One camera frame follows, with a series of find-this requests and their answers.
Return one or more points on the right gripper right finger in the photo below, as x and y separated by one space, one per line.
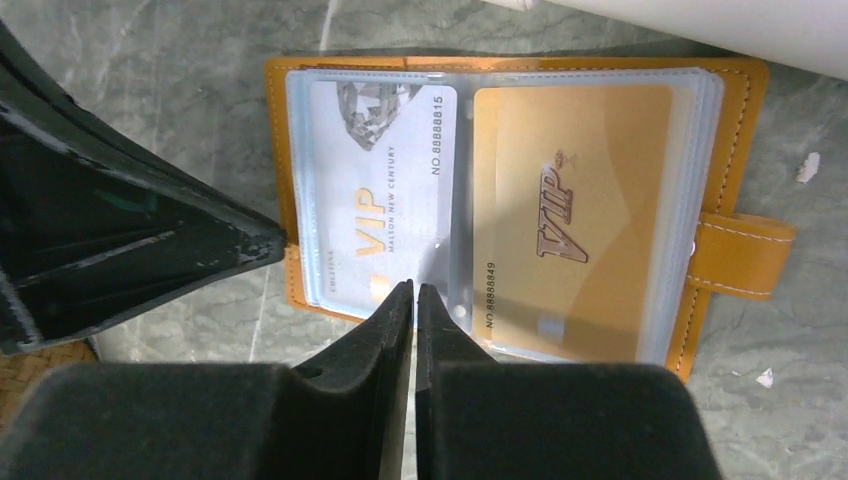
477 418

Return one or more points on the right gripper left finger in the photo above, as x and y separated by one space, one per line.
338 415

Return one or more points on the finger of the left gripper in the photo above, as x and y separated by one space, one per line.
95 229

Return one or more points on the woven brown divided tray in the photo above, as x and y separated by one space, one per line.
21 372

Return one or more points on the orange leather card holder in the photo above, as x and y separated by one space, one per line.
738 254

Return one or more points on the gold VIP card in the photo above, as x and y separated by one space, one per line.
566 184

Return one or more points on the silver VIP card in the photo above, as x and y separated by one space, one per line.
378 204

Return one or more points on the white PVC pipe frame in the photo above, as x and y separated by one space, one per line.
809 35

